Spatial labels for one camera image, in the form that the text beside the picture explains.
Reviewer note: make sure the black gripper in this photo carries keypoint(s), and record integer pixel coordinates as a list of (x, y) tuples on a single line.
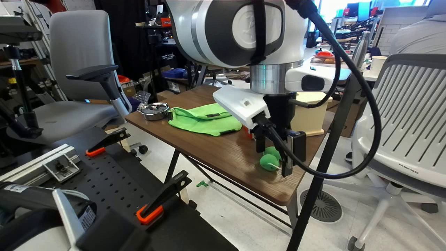
[(281, 113)]

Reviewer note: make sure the green microfibre cloth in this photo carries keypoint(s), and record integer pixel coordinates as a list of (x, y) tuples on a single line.
[(204, 120)]

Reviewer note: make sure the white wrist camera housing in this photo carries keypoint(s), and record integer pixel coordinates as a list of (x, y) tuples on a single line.
[(239, 106)]

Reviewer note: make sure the white mesh office chair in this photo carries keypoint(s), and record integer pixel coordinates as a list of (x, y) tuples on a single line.
[(409, 116)]

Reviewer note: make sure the white grey rounded housing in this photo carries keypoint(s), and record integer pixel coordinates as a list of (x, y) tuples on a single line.
[(29, 232)]

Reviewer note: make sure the grey office chair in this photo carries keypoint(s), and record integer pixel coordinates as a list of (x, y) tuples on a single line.
[(79, 51)]

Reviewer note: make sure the black folding table leg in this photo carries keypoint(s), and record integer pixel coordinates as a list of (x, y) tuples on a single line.
[(172, 168)]

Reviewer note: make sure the orange black bar clamp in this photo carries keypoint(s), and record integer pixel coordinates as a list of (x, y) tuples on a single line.
[(151, 214), (96, 151)]

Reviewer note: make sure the black tripod stand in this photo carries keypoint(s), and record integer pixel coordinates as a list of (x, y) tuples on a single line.
[(23, 102)]

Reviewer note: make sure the round grey floor base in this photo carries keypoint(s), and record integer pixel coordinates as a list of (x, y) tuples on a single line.
[(326, 207)]

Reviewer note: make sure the black stand pole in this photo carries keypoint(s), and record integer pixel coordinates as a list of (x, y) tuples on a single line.
[(321, 168)]

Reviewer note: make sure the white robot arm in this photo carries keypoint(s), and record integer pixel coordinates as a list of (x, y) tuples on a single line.
[(200, 28)]

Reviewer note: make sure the green tape piece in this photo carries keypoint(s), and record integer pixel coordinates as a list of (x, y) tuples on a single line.
[(203, 184)]

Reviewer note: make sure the black perforated board table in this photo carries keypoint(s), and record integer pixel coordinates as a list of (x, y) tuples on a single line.
[(117, 186)]

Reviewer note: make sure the round metal bowl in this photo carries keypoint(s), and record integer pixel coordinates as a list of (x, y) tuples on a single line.
[(156, 112)]

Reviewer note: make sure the small green toy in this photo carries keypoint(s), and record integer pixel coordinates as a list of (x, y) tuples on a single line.
[(268, 162)]

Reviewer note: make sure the beige cardboard box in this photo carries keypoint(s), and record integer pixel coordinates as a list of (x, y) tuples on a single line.
[(309, 116)]

